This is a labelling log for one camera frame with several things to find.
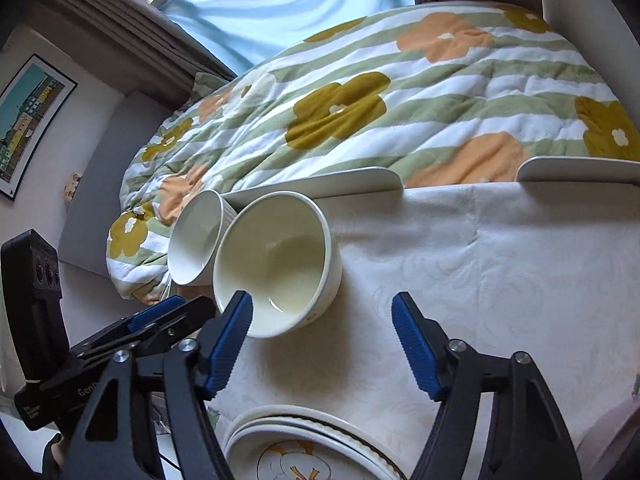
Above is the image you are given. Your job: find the cream bowl with duck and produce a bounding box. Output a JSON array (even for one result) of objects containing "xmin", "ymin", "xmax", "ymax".
[{"xmin": 213, "ymin": 191, "xmax": 343, "ymax": 339}]

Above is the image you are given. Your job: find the duck pattern cream plate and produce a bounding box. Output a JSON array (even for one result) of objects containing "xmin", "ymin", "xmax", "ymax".
[{"xmin": 224, "ymin": 424, "xmax": 400, "ymax": 479}]

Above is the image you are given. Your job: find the person's left hand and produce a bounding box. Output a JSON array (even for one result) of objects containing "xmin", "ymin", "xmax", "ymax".
[{"xmin": 42, "ymin": 434, "xmax": 70, "ymax": 480}]

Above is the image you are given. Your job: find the small white ribbed bowl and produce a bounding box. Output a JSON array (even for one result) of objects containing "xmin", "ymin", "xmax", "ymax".
[{"xmin": 167, "ymin": 190, "xmax": 236, "ymax": 286}]

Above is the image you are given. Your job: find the grey headboard panel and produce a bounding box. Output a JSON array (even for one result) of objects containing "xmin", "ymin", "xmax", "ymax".
[{"xmin": 58, "ymin": 92, "xmax": 171, "ymax": 278}]

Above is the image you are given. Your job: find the stacked cream plate underneath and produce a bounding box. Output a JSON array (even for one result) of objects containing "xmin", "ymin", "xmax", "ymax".
[{"xmin": 222, "ymin": 404, "xmax": 407, "ymax": 479}]

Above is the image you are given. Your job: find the cream floral tablecloth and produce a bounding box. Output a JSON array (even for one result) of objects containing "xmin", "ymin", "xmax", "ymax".
[{"xmin": 212, "ymin": 183, "xmax": 639, "ymax": 472}]

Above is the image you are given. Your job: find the framed city picture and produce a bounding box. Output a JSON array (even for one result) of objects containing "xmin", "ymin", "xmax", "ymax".
[{"xmin": 0, "ymin": 54, "xmax": 77, "ymax": 200}]

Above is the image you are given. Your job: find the brown drape left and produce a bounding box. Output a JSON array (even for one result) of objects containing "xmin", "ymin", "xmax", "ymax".
[{"xmin": 28, "ymin": 0, "xmax": 234, "ymax": 108}]

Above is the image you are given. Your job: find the floral green striped quilt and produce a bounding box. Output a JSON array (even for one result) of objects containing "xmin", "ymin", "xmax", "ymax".
[{"xmin": 105, "ymin": 1, "xmax": 639, "ymax": 304}]

